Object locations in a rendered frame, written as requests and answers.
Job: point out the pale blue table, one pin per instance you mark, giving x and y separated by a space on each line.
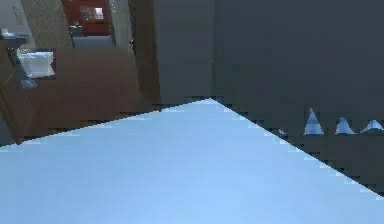
186 166

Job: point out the brown room door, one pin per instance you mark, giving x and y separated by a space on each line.
146 50

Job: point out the red cupboard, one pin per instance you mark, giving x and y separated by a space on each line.
96 26

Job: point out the framed picture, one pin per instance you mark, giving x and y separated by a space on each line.
92 13

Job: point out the small dark side table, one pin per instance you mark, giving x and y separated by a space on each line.
76 29

